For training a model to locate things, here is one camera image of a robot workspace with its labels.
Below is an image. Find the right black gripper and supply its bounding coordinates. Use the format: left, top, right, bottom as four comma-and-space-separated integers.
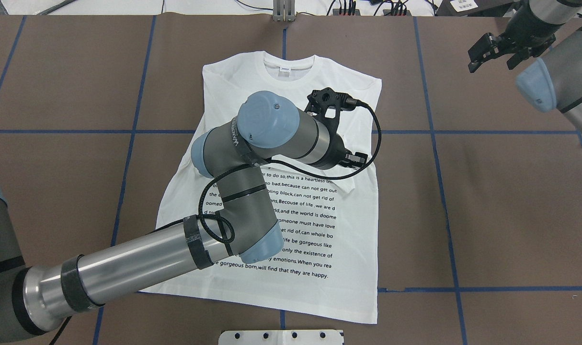
468, 20, 554, 73

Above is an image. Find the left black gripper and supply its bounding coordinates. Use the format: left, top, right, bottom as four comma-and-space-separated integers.
323, 132, 368, 170

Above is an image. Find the white long-sleeve printed shirt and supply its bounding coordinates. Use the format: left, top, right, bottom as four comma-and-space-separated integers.
144, 52, 382, 324

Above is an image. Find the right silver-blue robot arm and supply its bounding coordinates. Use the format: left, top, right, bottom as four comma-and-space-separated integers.
468, 0, 582, 133

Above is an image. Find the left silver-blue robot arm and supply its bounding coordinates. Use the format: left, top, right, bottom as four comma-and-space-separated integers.
0, 88, 378, 343

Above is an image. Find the white central mounting column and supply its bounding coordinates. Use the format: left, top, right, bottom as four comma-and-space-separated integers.
218, 329, 345, 345

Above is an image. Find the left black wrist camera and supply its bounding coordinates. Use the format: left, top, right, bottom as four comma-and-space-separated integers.
304, 87, 360, 135

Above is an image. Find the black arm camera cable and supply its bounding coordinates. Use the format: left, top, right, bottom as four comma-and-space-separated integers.
198, 98, 382, 246

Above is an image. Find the aluminium frame post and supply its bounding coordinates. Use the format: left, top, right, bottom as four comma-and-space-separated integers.
273, 0, 297, 22

